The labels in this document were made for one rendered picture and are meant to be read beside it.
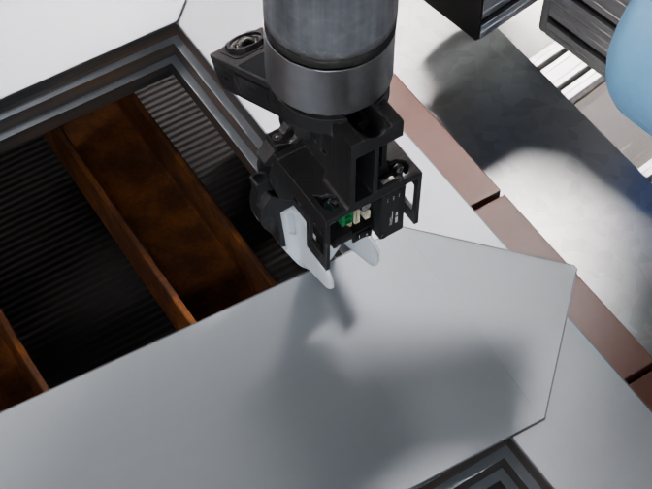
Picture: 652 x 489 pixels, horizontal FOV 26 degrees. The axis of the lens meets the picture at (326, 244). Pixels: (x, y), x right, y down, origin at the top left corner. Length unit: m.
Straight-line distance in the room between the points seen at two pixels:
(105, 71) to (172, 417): 0.33
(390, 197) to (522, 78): 0.51
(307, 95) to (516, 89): 0.58
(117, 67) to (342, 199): 0.35
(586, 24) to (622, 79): 0.84
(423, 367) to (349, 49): 0.27
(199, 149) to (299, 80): 0.69
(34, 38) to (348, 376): 0.40
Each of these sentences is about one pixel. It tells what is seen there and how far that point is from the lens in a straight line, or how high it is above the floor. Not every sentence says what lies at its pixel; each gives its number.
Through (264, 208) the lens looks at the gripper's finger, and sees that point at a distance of 0.91.
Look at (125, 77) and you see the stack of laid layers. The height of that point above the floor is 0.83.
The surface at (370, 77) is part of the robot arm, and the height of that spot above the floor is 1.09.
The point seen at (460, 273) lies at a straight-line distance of 1.00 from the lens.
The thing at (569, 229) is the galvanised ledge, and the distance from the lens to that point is 1.25.
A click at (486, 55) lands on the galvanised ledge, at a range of 1.38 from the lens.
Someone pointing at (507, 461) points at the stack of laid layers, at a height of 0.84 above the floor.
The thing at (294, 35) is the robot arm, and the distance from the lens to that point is 0.76.
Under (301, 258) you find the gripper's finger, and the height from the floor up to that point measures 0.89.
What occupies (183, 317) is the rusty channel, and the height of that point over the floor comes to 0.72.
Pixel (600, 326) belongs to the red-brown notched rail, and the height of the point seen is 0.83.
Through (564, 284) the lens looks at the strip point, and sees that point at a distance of 1.00.
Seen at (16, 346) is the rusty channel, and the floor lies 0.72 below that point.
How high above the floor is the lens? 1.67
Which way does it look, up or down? 54 degrees down
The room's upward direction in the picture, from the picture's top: straight up
